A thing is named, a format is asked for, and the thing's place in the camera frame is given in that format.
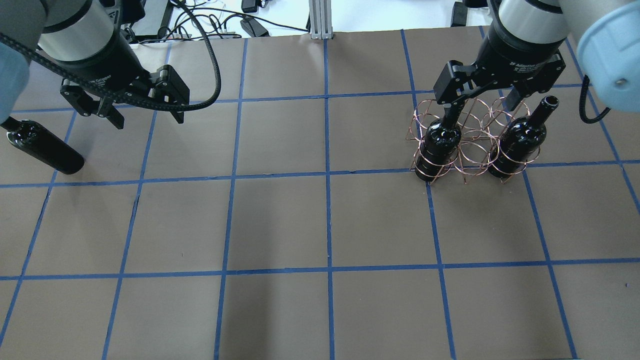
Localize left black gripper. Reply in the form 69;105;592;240
59;30;190;130

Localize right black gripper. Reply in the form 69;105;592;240
433;22;567;114

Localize dark wine bottle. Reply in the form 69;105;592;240
1;116;85;174

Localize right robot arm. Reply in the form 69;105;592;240
434;0;640;113

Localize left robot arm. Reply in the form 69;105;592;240
1;0;189;129

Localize dark bottle in basket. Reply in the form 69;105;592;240
487;95;560;180
414;102;463;183

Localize black power adapter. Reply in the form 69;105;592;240
240;17;270;38

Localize copper wire wine basket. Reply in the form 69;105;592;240
406;96;533;183

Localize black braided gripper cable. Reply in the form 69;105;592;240
0;0;222;112

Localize aluminium frame post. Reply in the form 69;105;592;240
308;0;334;40

